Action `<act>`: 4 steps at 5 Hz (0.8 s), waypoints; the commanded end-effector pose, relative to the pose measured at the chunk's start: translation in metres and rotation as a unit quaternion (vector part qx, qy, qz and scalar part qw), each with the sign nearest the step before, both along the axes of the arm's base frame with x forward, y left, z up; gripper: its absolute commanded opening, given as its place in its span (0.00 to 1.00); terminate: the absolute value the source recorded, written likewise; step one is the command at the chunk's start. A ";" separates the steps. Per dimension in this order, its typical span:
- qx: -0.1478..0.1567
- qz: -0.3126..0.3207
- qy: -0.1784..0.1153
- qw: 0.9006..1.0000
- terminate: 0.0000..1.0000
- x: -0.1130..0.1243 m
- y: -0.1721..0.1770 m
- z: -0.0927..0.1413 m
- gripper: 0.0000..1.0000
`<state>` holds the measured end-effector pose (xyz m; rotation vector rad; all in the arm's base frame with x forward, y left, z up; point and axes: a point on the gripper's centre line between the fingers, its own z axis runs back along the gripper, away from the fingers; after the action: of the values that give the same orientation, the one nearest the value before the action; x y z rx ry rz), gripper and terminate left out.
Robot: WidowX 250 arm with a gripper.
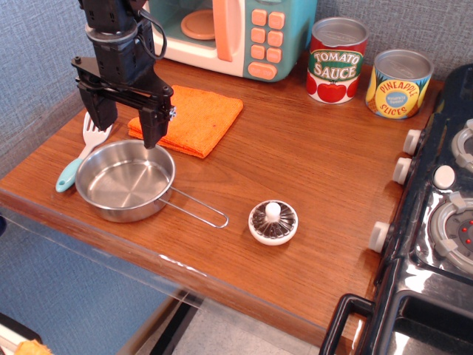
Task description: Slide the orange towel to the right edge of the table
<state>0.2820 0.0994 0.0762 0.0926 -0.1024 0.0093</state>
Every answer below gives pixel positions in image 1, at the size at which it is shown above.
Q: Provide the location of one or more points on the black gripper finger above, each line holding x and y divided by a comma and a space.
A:
102, 111
154, 124

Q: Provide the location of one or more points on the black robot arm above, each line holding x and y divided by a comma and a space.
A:
119, 17

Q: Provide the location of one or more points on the white spatula teal handle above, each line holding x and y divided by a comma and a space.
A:
92, 137

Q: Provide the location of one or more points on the black toy stove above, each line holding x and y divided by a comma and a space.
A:
423, 286

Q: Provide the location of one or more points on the white stove knob front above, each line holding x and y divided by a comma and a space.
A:
378, 236

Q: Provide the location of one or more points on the orange towel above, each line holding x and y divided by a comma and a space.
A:
201, 121

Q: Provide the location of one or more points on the white stove knob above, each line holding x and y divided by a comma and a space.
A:
411, 141
378, 236
401, 170

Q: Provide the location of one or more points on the black oven door handle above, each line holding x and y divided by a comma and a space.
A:
348, 304

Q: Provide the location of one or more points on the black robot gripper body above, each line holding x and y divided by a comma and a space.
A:
122, 70

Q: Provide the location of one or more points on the steel frying pan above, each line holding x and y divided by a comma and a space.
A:
124, 182

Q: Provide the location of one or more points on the white stove knob rear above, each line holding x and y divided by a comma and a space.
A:
411, 141

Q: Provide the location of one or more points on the pineapple slices can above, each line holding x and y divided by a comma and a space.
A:
398, 83

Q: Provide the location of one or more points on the white stove knob middle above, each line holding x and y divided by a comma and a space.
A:
401, 170

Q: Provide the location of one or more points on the teal toy microwave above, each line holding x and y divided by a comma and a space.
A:
258, 40

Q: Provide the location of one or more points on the orange plate in microwave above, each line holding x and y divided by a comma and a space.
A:
199, 25

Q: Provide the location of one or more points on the tomato sauce can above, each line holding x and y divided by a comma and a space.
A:
335, 60

